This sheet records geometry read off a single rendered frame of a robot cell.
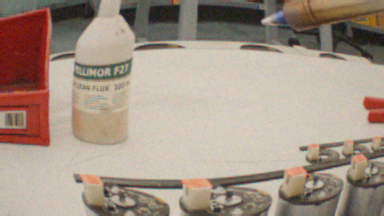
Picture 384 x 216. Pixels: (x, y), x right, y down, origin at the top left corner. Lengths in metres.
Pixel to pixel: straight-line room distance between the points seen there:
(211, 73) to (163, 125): 0.10
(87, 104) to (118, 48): 0.03
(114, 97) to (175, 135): 0.04
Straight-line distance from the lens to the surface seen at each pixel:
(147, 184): 0.26
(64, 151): 0.46
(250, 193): 0.25
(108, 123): 0.47
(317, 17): 0.21
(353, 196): 0.26
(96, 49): 0.46
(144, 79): 0.59
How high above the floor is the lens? 0.91
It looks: 17 degrees down
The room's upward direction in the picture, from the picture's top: 3 degrees clockwise
